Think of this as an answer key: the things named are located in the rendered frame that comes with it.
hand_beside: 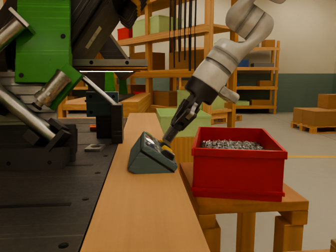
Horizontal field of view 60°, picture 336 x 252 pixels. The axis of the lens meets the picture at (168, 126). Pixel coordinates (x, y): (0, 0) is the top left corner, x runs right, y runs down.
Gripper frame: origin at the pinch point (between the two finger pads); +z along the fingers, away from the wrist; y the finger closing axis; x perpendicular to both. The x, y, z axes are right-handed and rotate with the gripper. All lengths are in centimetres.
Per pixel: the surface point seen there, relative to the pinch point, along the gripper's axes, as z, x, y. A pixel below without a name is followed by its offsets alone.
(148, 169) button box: 6.4, -2.0, 12.8
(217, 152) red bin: -3.1, 10.9, 2.8
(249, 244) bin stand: 18, 49, -23
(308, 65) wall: -346, 400, -846
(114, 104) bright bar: 3.2, -14.9, -14.8
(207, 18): -96, 8, -244
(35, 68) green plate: 4.3, -32.8, -0.6
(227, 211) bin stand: 6.4, 19.9, 5.8
